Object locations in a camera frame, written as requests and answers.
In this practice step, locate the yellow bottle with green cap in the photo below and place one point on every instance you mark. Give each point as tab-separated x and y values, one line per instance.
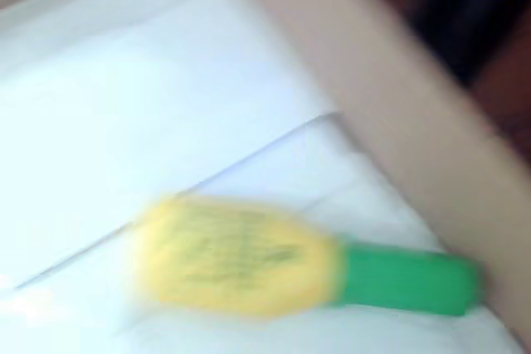
232	258

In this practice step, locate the white cardboard box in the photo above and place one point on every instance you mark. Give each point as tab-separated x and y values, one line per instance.
124	101

